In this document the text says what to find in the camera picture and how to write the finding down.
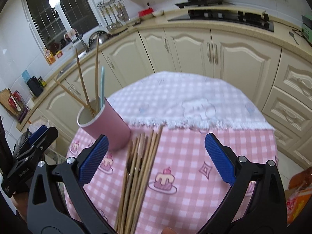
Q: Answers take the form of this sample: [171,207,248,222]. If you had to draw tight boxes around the black gas stove top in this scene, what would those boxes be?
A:
[168,9,274,32]

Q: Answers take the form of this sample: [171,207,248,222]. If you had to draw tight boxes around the wooden chopstick in cup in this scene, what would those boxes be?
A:
[95,36,99,114]
[75,48,95,118]
[54,79,94,117]

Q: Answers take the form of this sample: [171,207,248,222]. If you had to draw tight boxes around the white checkered towel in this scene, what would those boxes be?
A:
[107,71,273,130]

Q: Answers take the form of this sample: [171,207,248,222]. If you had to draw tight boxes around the cream lower kitchen cabinets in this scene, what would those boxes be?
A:
[17,24,312,169]

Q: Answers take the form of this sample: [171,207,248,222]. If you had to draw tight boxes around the white mug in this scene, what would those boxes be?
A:
[26,99,34,110]

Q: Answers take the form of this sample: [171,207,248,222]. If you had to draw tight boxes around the orange plastic bag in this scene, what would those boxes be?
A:
[285,167,311,225]

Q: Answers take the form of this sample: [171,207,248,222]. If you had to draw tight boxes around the white small bowl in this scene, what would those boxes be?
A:
[152,10,164,18]

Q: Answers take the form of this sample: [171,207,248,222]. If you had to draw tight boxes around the orange snack packet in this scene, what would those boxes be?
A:
[44,48,56,65]

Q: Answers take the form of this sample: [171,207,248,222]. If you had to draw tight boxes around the red utensil holder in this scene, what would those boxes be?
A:
[8,91,25,116]

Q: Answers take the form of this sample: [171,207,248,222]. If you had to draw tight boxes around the kitchen faucet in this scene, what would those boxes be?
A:
[74,29,89,52]

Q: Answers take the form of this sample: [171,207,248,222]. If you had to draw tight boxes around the dark kitchen window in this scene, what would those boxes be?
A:
[24,0,99,54]

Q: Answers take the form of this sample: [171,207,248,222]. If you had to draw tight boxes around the light blue utensil handle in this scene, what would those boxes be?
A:
[100,66,105,108]

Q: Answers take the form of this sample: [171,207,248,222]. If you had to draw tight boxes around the white plastic bag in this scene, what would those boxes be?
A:
[28,119,50,134]

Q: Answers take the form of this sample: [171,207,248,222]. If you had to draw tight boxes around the pink paper cup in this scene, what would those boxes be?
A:
[77,98,131,151]

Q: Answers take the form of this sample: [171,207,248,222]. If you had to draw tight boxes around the wooden cutting board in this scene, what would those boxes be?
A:
[0,88,20,119]

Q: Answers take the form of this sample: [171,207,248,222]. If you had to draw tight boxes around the person's left hand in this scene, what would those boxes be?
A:
[11,192,28,222]

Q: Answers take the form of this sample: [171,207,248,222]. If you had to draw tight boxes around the red box on counter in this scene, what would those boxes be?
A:
[138,8,154,18]

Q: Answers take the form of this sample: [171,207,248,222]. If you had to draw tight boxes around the black kettle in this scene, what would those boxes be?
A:
[27,77,43,98]

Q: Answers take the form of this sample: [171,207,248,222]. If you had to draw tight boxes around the hanging utensil rack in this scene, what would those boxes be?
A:
[97,0,131,33]

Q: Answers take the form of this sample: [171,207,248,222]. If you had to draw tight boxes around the steel bowl by sink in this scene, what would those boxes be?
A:
[88,31,113,50]

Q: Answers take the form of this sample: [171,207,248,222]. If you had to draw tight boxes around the black induction cooker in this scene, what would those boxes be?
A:
[175,0,224,9]

